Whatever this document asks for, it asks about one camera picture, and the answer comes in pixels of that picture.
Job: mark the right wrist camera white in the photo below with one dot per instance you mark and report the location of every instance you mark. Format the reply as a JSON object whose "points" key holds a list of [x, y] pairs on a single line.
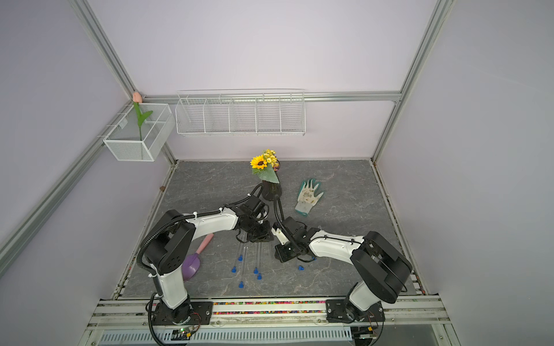
{"points": [[282, 238]]}

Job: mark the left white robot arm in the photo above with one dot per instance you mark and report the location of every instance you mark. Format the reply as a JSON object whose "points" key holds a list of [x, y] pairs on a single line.
{"points": [[164, 249]]}

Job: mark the yellow sunflower bouquet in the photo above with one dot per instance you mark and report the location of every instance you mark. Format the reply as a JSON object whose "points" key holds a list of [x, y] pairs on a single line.
{"points": [[266, 166]]}

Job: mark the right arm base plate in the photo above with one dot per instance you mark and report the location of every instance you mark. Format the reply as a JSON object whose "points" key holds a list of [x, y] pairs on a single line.
{"points": [[343, 311]]}

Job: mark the white mesh wall basket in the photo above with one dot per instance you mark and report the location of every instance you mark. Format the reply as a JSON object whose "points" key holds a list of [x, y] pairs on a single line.
{"points": [[123, 139]]}

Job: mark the green white work glove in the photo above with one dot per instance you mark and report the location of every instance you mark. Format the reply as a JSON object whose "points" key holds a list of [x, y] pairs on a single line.
{"points": [[308, 196]]}

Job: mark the purple scoop pink handle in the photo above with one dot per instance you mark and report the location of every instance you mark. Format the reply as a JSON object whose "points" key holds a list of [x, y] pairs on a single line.
{"points": [[192, 263]]}

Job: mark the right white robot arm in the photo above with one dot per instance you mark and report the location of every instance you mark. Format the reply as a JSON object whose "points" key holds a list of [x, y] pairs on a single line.
{"points": [[383, 269]]}

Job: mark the dark glass flower vase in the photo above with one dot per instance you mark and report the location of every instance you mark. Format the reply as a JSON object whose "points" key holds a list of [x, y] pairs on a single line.
{"points": [[271, 191]]}

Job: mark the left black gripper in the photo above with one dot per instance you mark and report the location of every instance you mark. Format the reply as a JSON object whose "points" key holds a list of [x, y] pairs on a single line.
{"points": [[265, 236]]}

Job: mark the white wire wall shelf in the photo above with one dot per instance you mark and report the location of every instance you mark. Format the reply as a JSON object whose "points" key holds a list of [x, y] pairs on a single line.
{"points": [[241, 112]]}

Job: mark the white vented cable duct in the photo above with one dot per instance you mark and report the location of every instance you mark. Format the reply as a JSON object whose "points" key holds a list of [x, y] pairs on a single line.
{"points": [[232, 336]]}

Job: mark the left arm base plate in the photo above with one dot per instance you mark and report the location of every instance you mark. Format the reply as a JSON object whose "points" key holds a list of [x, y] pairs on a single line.
{"points": [[195, 313]]}

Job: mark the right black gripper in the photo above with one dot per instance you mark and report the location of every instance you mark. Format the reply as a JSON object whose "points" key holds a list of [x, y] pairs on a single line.
{"points": [[282, 258]]}

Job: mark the pink artificial tulip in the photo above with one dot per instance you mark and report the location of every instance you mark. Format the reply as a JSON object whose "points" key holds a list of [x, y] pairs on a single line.
{"points": [[140, 116]]}

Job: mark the green circuit board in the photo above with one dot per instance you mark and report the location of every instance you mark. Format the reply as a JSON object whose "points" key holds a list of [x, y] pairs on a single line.
{"points": [[181, 334]]}

